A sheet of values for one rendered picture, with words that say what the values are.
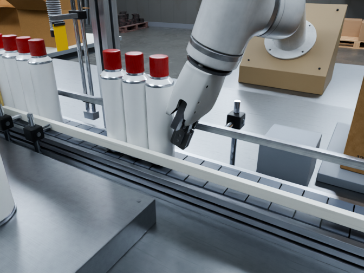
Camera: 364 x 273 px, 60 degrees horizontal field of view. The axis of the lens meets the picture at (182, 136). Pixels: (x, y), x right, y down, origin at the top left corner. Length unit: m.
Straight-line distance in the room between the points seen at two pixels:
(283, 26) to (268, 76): 0.79
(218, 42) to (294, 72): 0.82
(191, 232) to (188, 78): 0.25
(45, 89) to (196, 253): 0.50
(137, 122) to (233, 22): 0.27
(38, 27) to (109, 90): 1.93
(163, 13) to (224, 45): 9.19
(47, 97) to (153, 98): 0.31
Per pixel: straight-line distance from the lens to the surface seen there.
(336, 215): 0.50
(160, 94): 0.55
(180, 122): 0.51
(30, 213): 0.55
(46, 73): 0.78
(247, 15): 0.45
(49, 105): 0.80
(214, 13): 0.45
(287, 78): 1.26
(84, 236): 0.48
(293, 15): 0.50
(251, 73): 1.30
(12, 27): 2.82
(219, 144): 0.80
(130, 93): 0.58
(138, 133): 0.61
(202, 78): 0.47
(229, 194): 0.54
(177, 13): 9.41
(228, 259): 0.51
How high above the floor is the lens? 1.20
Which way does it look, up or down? 26 degrees down
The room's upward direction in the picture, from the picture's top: straight up
